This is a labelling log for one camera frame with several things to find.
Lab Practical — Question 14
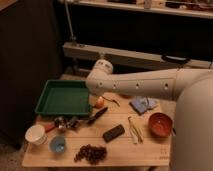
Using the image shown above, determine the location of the black dish brush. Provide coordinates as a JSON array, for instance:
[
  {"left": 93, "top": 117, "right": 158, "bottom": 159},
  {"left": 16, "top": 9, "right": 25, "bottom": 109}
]
[{"left": 66, "top": 107, "right": 108, "bottom": 130}]

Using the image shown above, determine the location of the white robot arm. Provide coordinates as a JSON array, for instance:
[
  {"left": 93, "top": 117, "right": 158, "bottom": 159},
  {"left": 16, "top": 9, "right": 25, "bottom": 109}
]
[{"left": 86, "top": 59, "right": 213, "bottom": 171}]

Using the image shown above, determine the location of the green plastic tray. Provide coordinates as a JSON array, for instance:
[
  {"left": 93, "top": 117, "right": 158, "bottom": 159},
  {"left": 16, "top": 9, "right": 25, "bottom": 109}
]
[{"left": 35, "top": 80, "right": 92, "bottom": 117}]

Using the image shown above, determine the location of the dark chili pepper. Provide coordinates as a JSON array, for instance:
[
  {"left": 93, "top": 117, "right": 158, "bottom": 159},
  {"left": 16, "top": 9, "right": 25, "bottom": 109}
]
[{"left": 102, "top": 96, "right": 120, "bottom": 107}]

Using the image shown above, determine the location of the orange apple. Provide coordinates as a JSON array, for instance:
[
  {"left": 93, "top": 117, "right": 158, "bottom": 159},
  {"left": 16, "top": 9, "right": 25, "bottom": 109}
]
[{"left": 95, "top": 97, "right": 104, "bottom": 108}]

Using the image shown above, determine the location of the blue folded cloth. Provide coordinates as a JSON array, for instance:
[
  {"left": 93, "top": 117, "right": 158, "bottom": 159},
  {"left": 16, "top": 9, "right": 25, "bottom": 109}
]
[{"left": 129, "top": 96, "right": 157, "bottom": 115}]

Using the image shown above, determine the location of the light wooden table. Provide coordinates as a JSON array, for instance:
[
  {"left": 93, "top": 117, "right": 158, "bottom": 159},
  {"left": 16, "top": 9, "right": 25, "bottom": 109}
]
[{"left": 22, "top": 93, "right": 171, "bottom": 167}]

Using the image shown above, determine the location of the black rectangular block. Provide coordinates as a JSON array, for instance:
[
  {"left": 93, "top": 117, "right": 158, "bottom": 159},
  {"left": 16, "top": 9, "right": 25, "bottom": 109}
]
[{"left": 103, "top": 125, "right": 125, "bottom": 142}]

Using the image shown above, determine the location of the red-brown bowl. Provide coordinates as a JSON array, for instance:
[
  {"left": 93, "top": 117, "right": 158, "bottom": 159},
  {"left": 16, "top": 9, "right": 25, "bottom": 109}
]
[{"left": 148, "top": 112, "right": 173, "bottom": 138}]

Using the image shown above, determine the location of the bunch of dark grapes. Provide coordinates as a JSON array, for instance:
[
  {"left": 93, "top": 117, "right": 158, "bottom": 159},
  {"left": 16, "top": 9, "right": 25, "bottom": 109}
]
[{"left": 74, "top": 144, "right": 107, "bottom": 165}]

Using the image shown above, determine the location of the small blue bowl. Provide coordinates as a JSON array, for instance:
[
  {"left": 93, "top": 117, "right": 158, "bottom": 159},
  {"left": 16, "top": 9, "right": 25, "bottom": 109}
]
[{"left": 49, "top": 136, "right": 66, "bottom": 153}]

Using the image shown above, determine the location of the white paper cup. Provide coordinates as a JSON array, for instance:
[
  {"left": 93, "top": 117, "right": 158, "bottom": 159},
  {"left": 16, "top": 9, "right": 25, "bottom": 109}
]
[{"left": 25, "top": 124, "right": 47, "bottom": 145}]

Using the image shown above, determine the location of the wooden shelf with items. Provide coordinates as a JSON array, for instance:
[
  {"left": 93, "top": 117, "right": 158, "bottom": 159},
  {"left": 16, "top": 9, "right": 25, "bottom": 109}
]
[{"left": 58, "top": 0, "right": 213, "bottom": 19}]

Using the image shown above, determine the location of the grey metal rail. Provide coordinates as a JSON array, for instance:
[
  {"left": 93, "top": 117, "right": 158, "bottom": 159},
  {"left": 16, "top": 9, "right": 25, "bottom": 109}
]
[{"left": 63, "top": 42, "right": 213, "bottom": 70}]

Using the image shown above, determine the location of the red handled metal scoop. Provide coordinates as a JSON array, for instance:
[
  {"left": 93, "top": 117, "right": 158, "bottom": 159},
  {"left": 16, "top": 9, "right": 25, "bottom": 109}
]
[{"left": 45, "top": 117, "right": 66, "bottom": 132}]

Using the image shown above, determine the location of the black handle on rail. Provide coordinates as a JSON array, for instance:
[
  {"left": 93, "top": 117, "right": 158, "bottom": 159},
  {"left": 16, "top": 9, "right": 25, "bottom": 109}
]
[{"left": 161, "top": 55, "right": 191, "bottom": 65}]

